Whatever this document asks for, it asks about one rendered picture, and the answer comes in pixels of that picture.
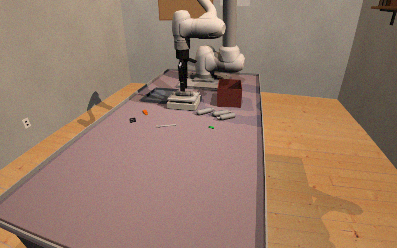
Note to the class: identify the white digital scale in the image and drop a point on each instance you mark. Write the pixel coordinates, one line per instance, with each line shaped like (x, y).
(184, 102)

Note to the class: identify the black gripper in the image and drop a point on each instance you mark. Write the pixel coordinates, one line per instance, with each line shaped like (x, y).
(182, 68)

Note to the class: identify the grey table edge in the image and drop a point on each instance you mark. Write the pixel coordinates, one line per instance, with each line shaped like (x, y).
(48, 159)

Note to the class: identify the red open box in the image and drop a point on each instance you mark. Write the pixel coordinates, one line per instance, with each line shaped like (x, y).
(229, 93)

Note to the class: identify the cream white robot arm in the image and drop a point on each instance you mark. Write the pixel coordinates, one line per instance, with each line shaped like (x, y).
(208, 26)

